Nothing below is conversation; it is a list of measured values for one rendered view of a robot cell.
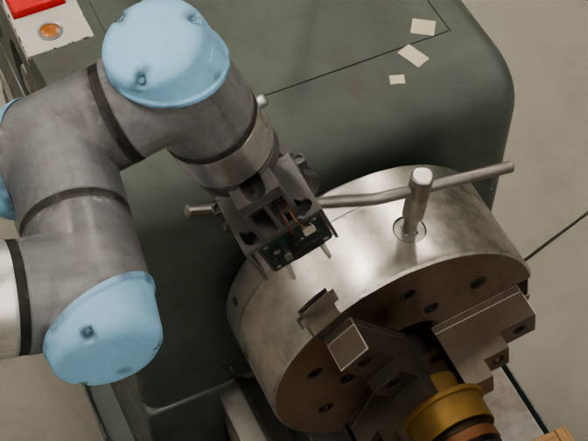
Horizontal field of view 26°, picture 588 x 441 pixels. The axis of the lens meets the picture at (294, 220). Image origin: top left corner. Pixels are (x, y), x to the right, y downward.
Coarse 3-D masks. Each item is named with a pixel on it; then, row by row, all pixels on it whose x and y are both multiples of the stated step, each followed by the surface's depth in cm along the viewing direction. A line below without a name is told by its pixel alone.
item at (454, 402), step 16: (448, 384) 131; (464, 384) 130; (432, 400) 129; (448, 400) 129; (464, 400) 129; (480, 400) 131; (416, 416) 130; (432, 416) 129; (448, 416) 128; (464, 416) 128; (480, 416) 129; (416, 432) 130; (432, 432) 128; (448, 432) 128; (464, 432) 127; (480, 432) 127; (496, 432) 129
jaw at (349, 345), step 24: (312, 312) 127; (336, 312) 125; (336, 336) 126; (360, 336) 124; (384, 336) 129; (336, 360) 125; (360, 360) 125; (384, 360) 127; (408, 360) 129; (384, 384) 127; (408, 384) 129; (432, 384) 130; (408, 408) 129
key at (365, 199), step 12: (480, 168) 123; (492, 168) 123; (504, 168) 124; (444, 180) 122; (456, 180) 122; (468, 180) 123; (384, 192) 121; (396, 192) 121; (408, 192) 121; (204, 204) 112; (324, 204) 118; (336, 204) 118; (348, 204) 119; (360, 204) 119; (372, 204) 120; (192, 216) 112; (204, 216) 112
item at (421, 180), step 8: (416, 168) 121; (424, 168) 121; (416, 176) 120; (424, 176) 120; (432, 176) 120; (416, 184) 120; (424, 184) 120; (416, 192) 121; (424, 192) 121; (408, 200) 123; (416, 200) 122; (424, 200) 122; (408, 208) 123; (416, 208) 123; (424, 208) 123; (408, 216) 124; (416, 216) 124; (408, 224) 125; (416, 224) 126; (408, 232) 126; (416, 232) 127
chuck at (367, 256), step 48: (432, 192) 131; (336, 240) 127; (384, 240) 126; (432, 240) 127; (480, 240) 129; (288, 288) 128; (336, 288) 125; (384, 288) 124; (432, 288) 129; (480, 288) 134; (528, 288) 141; (240, 336) 137; (288, 336) 128; (288, 384) 131; (336, 384) 136
